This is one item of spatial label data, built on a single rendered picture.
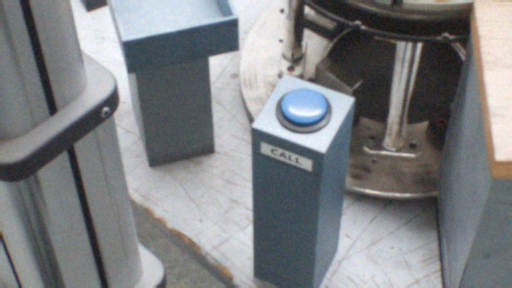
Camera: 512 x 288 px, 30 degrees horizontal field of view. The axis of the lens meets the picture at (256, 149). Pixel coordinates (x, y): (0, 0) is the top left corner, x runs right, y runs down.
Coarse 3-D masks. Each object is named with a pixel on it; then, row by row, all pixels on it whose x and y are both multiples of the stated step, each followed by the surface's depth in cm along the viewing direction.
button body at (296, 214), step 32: (256, 128) 84; (256, 160) 87; (320, 160) 83; (256, 192) 91; (288, 192) 89; (320, 192) 86; (256, 224) 95; (288, 224) 93; (320, 224) 91; (256, 256) 100; (288, 256) 97; (320, 256) 97
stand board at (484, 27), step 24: (480, 0) 89; (480, 24) 87; (504, 24) 87; (480, 48) 85; (504, 48) 85; (480, 72) 84; (504, 72) 83; (480, 96) 84; (504, 96) 81; (504, 120) 80; (504, 144) 78; (504, 168) 78
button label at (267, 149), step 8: (264, 144) 84; (264, 152) 85; (272, 152) 85; (280, 152) 84; (288, 152) 84; (288, 160) 85; (296, 160) 84; (304, 160) 84; (312, 160) 83; (304, 168) 84
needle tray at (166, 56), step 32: (128, 0) 95; (160, 0) 95; (192, 0) 95; (224, 0) 91; (128, 32) 92; (160, 32) 86; (192, 32) 87; (224, 32) 89; (128, 64) 88; (160, 64) 89; (192, 64) 101; (160, 96) 104; (192, 96) 105; (160, 128) 108; (192, 128) 109; (160, 160) 112
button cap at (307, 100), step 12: (288, 96) 84; (300, 96) 84; (312, 96) 84; (288, 108) 83; (300, 108) 83; (312, 108) 83; (324, 108) 83; (288, 120) 83; (300, 120) 83; (312, 120) 83
